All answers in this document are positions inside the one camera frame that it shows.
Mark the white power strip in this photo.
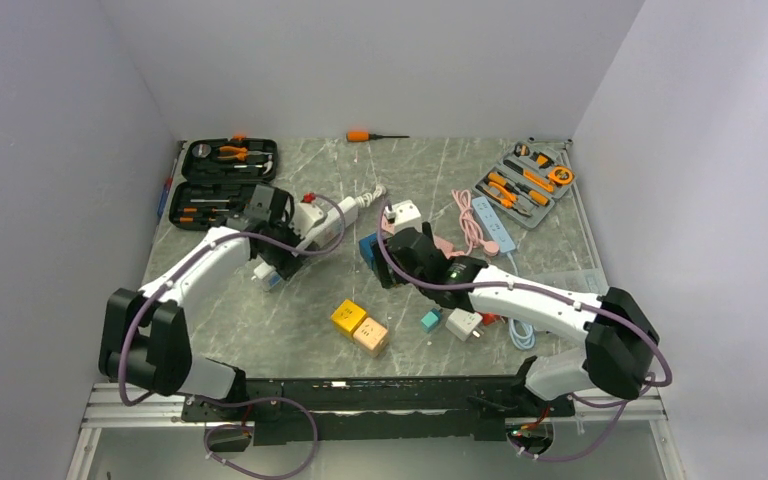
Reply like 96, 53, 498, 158
252, 184, 387, 291

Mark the pink power strip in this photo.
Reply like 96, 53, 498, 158
381, 220, 463, 258

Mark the blue cube adapter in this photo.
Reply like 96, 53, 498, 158
357, 233, 377, 271

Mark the teal cube adapter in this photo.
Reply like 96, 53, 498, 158
420, 309, 442, 333

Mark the light blue power strip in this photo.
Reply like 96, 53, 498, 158
471, 196, 517, 255

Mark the yellow cube adapter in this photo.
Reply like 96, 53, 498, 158
330, 299, 368, 339

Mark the white cube adapter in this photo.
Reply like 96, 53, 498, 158
445, 309, 482, 342

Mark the beige cube adapter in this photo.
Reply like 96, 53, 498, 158
352, 317, 389, 358

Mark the black tool case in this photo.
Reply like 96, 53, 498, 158
167, 135, 279, 231

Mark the grey tool case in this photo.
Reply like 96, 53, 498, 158
472, 138, 577, 230

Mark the light blue round plug cable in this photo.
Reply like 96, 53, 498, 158
508, 251, 538, 351

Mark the red cube adapter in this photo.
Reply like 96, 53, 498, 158
481, 313, 500, 326

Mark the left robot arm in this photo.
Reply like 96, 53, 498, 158
99, 185, 301, 420

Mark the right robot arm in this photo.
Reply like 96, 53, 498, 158
371, 228, 663, 415

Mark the blue red pen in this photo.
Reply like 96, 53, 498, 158
156, 140, 184, 220

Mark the clear screw box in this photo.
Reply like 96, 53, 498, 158
529, 268, 609, 295

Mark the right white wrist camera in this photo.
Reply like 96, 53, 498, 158
385, 200, 423, 234

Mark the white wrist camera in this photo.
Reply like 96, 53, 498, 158
385, 200, 423, 234
290, 202, 327, 239

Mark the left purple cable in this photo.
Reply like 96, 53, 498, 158
115, 193, 349, 480

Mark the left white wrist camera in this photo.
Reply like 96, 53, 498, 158
290, 202, 327, 239

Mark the pink coiled cable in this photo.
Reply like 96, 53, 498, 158
453, 188, 499, 258

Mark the orange handled screwdriver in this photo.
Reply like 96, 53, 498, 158
345, 131, 408, 143

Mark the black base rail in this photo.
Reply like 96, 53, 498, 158
181, 375, 575, 446

